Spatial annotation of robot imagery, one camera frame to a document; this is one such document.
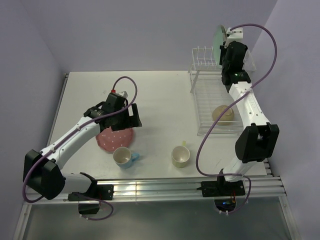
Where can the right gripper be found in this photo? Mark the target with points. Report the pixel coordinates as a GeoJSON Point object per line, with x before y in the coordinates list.
{"type": "Point", "coordinates": [222, 48]}

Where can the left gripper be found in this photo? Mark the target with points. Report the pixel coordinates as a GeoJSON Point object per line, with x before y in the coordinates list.
{"type": "Point", "coordinates": [131, 121]}

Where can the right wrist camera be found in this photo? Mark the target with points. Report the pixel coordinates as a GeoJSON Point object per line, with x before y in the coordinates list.
{"type": "Point", "coordinates": [233, 35]}

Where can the beige bowl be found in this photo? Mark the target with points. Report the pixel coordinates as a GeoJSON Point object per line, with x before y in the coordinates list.
{"type": "Point", "coordinates": [226, 119]}

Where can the pink polka dot plate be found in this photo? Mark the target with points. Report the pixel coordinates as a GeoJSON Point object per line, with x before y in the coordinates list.
{"type": "Point", "coordinates": [109, 140]}

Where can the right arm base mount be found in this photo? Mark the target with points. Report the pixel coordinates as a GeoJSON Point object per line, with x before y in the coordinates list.
{"type": "Point", "coordinates": [221, 188]}

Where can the blue mug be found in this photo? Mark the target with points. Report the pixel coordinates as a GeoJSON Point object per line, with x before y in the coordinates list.
{"type": "Point", "coordinates": [124, 158]}

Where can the white wire dish rack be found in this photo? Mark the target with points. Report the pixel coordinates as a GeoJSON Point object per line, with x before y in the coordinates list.
{"type": "Point", "coordinates": [209, 92]}

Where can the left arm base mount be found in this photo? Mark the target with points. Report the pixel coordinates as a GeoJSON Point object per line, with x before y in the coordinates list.
{"type": "Point", "coordinates": [99, 192]}

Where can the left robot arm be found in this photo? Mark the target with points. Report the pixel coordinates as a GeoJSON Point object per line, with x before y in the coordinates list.
{"type": "Point", "coordinates": [43, 169]}

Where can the green floral plate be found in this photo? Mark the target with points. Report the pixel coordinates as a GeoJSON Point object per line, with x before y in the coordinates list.
{"type": "Point", "coordinates": [219, 37]}

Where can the yellow mug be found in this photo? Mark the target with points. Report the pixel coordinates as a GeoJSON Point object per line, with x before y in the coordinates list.
{"type": "Point", "coordinates": [180, 155]}

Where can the aluminium rail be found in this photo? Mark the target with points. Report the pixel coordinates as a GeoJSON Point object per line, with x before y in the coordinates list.
{"type": "Point", "coordinates": [179, 189]}

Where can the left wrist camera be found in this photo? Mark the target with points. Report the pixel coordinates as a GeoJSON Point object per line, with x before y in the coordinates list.
{"type": "Point", "coordinates": [123, 94]}

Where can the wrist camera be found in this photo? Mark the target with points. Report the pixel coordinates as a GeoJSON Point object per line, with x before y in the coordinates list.
{"type": "Point", "coordinates": [233, 35]}
{"type": "Point", "coordinates": [123, 94]}

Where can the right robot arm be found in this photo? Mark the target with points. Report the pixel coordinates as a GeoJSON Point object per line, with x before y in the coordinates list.
{"type": "Point", "coordinates": [258, 139]}

